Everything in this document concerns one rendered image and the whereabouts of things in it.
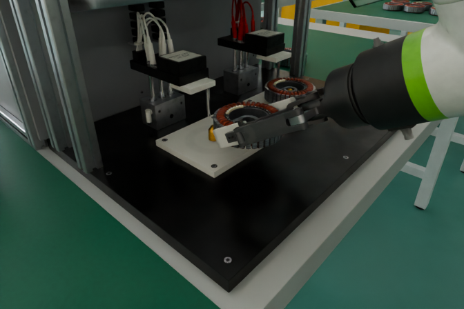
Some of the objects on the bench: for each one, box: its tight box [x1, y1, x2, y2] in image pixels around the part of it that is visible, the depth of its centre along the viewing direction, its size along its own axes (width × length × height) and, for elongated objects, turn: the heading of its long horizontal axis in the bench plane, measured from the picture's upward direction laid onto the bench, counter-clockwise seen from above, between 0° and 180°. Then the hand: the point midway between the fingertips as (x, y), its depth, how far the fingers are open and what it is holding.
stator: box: [264, 77, 316, 104], centre depth 78 cm, size 11×11×4 cm
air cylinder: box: [139, 90, 186, 130], centre depth 71 cm, size 5×8×6 cm
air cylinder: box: [224, 63, 258, 96], centre depth 87 cm, size 5×8×6 cm
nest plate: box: [156, 114, 264, 178], centre depth 63 cm, size 15×15×1 cm
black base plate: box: [47, 63, 397, 293], centre depth 73 cm, size 47×64×2 cm
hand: (250, 123), depth 55 cm, fingers closed on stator, 11 cm apart
